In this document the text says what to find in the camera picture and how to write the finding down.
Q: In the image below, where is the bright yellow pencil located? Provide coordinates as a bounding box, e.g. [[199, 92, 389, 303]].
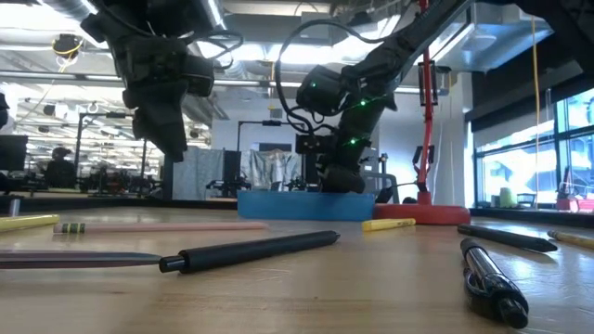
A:
[[0, 213, 61, 234]]

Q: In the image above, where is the green bottle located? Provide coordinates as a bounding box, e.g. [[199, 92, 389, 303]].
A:
[[498, 186, 518, 209]]

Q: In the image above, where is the silver cover cloth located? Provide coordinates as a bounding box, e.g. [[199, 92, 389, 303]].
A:
[[240, 148, 303, 191]]

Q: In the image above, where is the red bin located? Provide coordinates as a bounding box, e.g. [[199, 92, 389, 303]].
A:
[[555, 196, 594, 213]]

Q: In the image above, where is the red desk lamp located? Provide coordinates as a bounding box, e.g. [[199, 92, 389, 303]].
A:
[[372, 0, 471, 226]]

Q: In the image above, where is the yellow highlighter pen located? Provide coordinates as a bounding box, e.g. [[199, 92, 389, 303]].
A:
[[361, 217, 418, 233]]

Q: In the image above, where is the person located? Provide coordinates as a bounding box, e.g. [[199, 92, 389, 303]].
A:
[[43, 146, 79, 190]]

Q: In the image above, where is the grey partition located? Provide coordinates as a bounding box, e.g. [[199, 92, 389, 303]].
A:
[[161, 146, 242, 201]]

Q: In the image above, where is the matte black pen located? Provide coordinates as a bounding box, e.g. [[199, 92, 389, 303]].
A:
[[457, 224, 559, 254], [158, 229, 342, 276]]

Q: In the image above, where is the blue plastic supply box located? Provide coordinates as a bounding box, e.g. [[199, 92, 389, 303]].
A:
[[237, 190, 376, 223]]

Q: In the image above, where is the glossy black clip pen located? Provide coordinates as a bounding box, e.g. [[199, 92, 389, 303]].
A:
[[458, 237, 531, 330]]

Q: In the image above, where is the pale pencil green-striped ferrule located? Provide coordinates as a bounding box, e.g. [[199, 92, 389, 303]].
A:
[[52, 221, 269, 235]]

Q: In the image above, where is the black gantry frame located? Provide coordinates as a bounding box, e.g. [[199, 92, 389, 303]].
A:
[[73, 111, 150, 192], [236, 119, 298, 154]]

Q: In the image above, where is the black ceiling camera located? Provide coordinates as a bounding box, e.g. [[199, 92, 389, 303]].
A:
[[51, 32, 85, 60]]

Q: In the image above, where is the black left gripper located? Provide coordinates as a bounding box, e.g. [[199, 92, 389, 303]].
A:
[[113, 36, 189, 162]]

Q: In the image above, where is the yellow hanging cable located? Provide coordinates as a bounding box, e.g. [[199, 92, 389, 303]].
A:
[[530, 16, 544, 208]]

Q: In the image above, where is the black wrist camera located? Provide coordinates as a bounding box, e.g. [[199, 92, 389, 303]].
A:
[[294, 133, 339, 155], [183, 54, 216, 98]]

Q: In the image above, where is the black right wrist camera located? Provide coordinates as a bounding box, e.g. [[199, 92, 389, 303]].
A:
[[294, 133, 339, 155]]

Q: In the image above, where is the dark pen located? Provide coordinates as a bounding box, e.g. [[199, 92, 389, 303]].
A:
[[0, 249, 163, 271]]

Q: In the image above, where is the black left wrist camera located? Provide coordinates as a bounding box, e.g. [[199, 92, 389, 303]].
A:
[[183, 54, 216, 98]]

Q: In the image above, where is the black monitor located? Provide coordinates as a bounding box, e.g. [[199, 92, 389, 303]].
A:
[[0, 134, 29, 172]]

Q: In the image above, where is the dull yellow pencil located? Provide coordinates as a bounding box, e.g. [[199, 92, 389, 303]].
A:
[[546, 229, 594, 251]]

